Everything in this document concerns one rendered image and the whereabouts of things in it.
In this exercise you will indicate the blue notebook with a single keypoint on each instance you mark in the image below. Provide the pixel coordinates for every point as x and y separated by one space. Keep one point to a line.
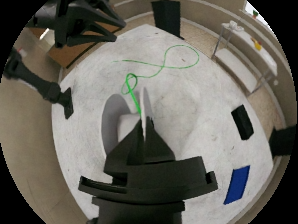
237 184

